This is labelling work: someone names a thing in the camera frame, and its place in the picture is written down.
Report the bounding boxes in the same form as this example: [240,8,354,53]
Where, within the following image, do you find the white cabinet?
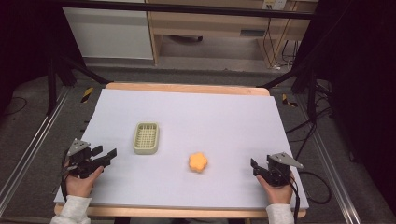
[62,6,155,61]

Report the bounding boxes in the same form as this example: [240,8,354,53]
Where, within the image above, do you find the looped black floor cable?
[298,170,332,206]

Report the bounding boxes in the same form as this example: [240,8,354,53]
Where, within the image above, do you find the black metal stand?
[256,61,319,123]
[46,55,112,117]

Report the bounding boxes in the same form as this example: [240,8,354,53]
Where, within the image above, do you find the black curtain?
[0,0,86,108]
[291,0,396,217]

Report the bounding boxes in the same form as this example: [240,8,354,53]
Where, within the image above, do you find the pale green soap dish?
[133,121,161,156]

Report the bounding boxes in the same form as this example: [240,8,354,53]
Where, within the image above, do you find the orange flower-shaped soap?
[188,151,209,174]

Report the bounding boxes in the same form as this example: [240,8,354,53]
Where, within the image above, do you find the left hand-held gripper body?
[64,138,108,180]

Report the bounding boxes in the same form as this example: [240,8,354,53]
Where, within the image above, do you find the thin black floor cable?
[0,95,29,119]

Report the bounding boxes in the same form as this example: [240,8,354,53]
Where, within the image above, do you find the wooden desk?
[145,0,319,68]

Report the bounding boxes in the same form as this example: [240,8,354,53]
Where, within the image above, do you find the person's left hand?
[64,165,105,199]

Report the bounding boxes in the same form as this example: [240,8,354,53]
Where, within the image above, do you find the white table sheet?
[53,88,310,210]

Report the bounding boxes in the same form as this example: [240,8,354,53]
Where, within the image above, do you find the white power strip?
[262,0,287,11]

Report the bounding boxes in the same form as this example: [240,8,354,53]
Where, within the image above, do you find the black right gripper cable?
[288,178,302,224]

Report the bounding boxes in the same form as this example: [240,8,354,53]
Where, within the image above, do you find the metal floor rail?
[0,86,73,217]
[296,93,362,224]

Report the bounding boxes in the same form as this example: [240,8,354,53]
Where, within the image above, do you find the black horizontal frame bar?
[58,0,316,21]

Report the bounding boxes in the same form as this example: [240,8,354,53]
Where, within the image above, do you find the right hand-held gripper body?
[264,151,304,188]

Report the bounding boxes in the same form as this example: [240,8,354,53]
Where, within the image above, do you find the wooden table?
[53,81,308,219]

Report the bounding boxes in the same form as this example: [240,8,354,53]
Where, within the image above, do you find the hanging black and yellow cables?
[262,17,301,69]

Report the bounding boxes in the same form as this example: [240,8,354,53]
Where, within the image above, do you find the bundle of black floor cables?
[285,79,334,161]

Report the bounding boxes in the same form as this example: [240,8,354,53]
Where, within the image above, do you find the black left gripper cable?
[60,148,71,203]

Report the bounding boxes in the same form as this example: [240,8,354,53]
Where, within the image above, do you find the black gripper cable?
[288,178,302,224]
[60,148,71,203]

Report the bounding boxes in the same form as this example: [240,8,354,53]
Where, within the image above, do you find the person's right hand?
[255,172,295,205]

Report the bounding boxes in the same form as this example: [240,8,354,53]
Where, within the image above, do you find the yellow and black floor tape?
[80,86,94,104]
[281,92,299,109]

